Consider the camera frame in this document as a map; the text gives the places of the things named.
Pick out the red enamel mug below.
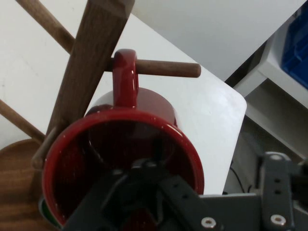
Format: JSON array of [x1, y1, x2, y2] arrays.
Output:
[[41, 49, 205, 229]]

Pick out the green printed mug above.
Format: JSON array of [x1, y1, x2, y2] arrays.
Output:
[[38, 196, 61, 230]]

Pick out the black floor cable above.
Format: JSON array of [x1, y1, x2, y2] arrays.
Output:
[[228, 166, 247, 194]]

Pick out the blue plastic bin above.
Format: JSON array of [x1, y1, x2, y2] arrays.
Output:
[[281, 6, 308, 90]]

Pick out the wooden mug tree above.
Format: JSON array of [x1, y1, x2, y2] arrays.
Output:
[[0, 0, 202, 231]]

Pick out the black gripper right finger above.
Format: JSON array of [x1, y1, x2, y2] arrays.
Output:
[[260, 151, 308, 231]]

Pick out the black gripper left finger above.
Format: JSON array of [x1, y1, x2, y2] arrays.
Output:
[[62, 158, 225, 231]]

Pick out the white shelf unit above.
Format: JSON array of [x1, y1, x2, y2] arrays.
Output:
[[223, 0, 308, 161]]

